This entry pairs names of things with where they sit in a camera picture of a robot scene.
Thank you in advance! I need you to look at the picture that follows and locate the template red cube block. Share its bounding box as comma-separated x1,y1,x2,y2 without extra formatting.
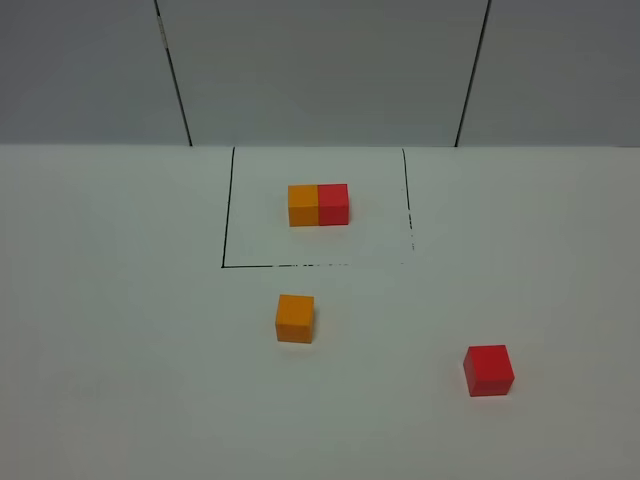
318,184,350,226

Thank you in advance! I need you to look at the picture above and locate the template orange cube block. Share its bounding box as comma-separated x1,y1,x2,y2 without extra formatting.
288,185,319,227

